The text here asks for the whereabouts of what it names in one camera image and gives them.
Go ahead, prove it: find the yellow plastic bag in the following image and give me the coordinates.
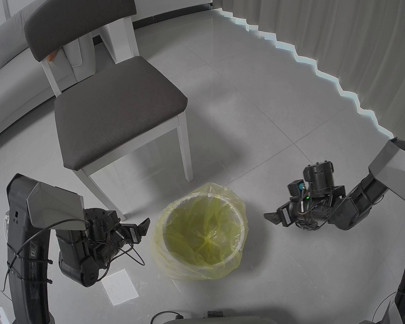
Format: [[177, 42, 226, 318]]
[[150, 182, 247, 281]]

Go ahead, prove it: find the black plastic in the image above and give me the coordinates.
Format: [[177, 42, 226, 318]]
[[295, 220, 321, 233]]

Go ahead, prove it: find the black cable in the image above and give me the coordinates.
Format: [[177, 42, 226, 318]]
[[151, 310, 185, 324]]

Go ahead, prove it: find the grey sofa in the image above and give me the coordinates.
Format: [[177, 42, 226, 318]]
[[0, 0, 98, 148]]

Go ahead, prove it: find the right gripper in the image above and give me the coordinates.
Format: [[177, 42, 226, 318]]
[[277, 198, 321, 229]]

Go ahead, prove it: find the white trash bin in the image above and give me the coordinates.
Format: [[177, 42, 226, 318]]
[[161, 194, 245, 266]]

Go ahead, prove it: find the white chair with grey cushions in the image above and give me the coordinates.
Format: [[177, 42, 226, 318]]
[[24, 0, 194, 221]]

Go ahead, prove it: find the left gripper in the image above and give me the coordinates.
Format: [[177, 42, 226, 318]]
[[111, 226, 142, 249]]

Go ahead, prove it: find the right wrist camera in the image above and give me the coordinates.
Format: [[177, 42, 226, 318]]
[[288, 180, 307, 198]]

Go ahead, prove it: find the white curtain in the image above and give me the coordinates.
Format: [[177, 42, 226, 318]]
[[220, 0, 405, 139]]

